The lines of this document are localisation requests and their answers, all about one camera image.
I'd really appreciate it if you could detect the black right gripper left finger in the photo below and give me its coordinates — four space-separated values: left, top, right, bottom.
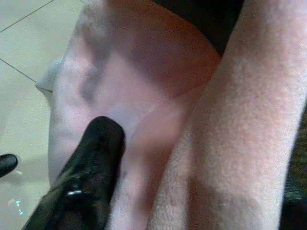
0 153 19 178

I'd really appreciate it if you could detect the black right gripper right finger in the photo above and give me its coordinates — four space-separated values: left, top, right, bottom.
21 115 127 230

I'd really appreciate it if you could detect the pink plush pillow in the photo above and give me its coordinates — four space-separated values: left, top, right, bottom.
35 0 307 230

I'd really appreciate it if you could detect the brown velvet sofa chair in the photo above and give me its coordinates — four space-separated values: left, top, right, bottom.
155 0 307 230

